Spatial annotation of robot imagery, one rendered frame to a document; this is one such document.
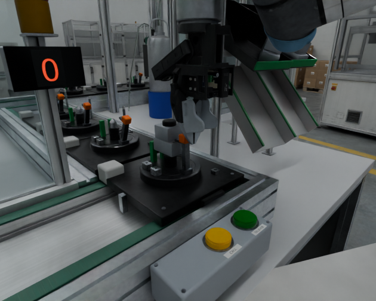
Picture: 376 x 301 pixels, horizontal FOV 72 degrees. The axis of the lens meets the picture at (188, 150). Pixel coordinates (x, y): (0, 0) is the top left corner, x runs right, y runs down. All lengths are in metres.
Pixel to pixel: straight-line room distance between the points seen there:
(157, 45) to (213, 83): 1.04
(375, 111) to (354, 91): 0.42
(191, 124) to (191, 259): 0.23
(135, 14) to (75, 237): 11.81
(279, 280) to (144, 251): 0.25
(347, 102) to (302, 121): 3.76
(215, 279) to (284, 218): 0.33
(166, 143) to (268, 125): 0.33
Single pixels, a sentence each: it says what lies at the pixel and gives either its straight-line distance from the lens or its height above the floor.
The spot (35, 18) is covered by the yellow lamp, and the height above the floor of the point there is 1.28.
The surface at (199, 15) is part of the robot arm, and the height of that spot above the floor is 1.28.
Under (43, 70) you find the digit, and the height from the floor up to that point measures 1.20.
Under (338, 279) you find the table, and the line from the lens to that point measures 0.57.
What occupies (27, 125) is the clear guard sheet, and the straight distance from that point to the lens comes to 0.59.
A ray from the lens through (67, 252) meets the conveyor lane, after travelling 0.51.
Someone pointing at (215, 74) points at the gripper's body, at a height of 1.20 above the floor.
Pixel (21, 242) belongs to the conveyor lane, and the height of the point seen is 0.92.
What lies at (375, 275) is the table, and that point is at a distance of 0.61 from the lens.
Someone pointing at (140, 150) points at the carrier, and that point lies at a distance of 0.73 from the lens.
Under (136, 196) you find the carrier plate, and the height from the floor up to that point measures 0.97.
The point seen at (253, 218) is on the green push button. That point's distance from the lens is 0.46.
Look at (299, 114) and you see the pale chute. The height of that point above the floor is 1.04.
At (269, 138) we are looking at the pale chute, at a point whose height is 1.01.
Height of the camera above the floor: 1.24
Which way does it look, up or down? 21 degrees down
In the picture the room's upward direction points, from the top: straight up
